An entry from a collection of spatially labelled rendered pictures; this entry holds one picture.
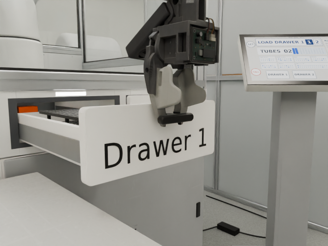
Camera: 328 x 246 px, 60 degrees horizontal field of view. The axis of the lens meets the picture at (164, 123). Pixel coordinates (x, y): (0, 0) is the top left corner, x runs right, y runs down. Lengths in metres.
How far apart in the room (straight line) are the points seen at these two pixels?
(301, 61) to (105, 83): 0.90
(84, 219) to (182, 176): 0.65
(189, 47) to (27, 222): 0.34
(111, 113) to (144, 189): 0.56
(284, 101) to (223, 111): 1.11
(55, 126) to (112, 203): 0.41
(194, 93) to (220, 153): 2.08
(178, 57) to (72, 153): 0.22
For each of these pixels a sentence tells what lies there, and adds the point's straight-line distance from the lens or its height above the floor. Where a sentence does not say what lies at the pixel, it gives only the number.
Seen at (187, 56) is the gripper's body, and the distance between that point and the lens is 0.39.
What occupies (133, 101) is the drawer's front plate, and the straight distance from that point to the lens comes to 0.84.
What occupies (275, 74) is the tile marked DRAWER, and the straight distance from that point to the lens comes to 1.31.
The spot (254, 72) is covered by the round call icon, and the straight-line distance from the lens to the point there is 1.29.
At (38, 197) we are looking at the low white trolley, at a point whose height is 0.76.
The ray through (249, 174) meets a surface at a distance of 2.40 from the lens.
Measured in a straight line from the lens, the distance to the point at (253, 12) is 2.37.
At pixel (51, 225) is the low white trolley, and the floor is 0.76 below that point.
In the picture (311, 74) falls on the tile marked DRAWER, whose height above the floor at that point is 1.00.
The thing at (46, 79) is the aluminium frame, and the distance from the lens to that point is 0.73.
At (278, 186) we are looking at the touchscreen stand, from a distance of 1.48.
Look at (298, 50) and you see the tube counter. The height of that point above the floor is 1.12.
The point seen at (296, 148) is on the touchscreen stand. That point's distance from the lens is 1.46.
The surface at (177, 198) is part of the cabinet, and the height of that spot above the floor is 0.55.
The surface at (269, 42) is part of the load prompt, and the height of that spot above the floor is 1.16.
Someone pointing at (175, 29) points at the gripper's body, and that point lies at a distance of 0.41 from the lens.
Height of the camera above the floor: 0.96
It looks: 8 degrees down
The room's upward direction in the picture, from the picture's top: straight up
